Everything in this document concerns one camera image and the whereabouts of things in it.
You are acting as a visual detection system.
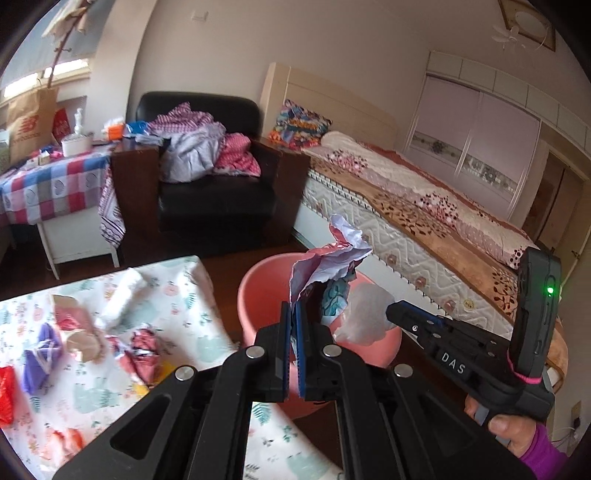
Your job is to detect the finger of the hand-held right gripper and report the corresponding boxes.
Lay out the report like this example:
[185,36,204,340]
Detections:
[386,300,445,343]

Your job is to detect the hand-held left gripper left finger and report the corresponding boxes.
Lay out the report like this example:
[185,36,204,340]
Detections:
[52,300,293,480]

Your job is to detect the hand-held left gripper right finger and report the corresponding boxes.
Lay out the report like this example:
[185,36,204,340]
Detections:
[294,301,539,480]

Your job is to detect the thin white tissue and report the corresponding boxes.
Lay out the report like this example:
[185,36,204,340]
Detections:
[333,282,398,347]

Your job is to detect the pink plastic bucket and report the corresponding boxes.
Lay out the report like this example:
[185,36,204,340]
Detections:
[238,251,402,421]

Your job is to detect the white purple paper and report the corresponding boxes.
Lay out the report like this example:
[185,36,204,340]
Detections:
[288,215,374,332]

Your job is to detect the person's right forearm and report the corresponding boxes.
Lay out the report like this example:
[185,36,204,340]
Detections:
[519,422,568,480]

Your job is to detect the person's right hand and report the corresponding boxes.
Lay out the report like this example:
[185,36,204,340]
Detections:
[464,397,539,459]

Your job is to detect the floral tablecloth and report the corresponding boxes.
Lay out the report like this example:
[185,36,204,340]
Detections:
[0,255,345,480]

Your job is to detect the brown floral bedspread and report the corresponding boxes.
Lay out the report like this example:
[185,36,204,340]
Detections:
[307,154,568,376]

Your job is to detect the brown wooden door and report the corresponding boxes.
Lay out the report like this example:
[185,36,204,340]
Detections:
[526,148,586,251]

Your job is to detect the pink floral quilt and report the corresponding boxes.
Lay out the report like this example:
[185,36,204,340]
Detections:
[321,131,539,269]

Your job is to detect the crumpled red paper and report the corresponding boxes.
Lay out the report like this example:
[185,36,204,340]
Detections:
[113,325,172,385]

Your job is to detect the black leather armchair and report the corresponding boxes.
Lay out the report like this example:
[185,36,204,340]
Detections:
[111,91,311,267]

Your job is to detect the white sliding-door wardrobe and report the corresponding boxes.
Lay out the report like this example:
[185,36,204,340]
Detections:
[402,51,591,223]

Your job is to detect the pink patterned garment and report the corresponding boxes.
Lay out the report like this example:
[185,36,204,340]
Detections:
[213,133,262,178]

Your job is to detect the brown paper scrap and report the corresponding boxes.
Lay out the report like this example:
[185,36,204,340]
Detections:
[67,331,106,363]

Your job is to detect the lavender garment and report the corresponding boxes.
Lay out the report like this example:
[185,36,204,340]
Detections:
[159,128,227,183]

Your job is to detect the pink wrapper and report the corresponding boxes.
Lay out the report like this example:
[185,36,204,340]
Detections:
[51,295,100,334]

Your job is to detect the colourful printed cushion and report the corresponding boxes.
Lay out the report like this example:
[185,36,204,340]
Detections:
[269,99,333,149]

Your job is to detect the cream wooden bed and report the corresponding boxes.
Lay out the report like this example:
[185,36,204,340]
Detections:
[261,62,568,393]

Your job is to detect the pink checked garment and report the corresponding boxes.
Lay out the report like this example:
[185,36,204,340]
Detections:
[150,102,226,139]

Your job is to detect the blue packet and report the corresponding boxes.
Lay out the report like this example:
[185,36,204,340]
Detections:
[124,121,160,145]

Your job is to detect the checked tablecloth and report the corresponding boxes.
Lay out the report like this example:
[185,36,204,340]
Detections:
[0,142,127,246]

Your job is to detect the white round container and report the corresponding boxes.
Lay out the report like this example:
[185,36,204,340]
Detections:
[61,134,93,158]

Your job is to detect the white ceiling fan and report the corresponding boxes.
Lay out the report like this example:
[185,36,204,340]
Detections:
[491,23,528,50]

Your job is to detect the framed ceiling light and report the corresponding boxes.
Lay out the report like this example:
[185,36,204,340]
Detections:
[499,0,558,51]

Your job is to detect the small white boxes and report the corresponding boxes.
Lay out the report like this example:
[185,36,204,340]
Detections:
[25,147,61,169]

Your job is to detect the red gift bag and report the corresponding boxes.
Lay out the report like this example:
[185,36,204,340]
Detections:
[52,108,73,142]

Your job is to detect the brown paper bag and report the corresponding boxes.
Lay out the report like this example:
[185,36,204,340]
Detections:
[6,85,60,168]

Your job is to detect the red coat rack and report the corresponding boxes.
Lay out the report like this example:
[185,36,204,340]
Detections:
[45,0,95,90]

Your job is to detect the beige hanging garment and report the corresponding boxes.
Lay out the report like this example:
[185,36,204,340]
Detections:
[45,0,99,38]

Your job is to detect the grey window blind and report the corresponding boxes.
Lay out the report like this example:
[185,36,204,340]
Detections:
[0,0,110,83]

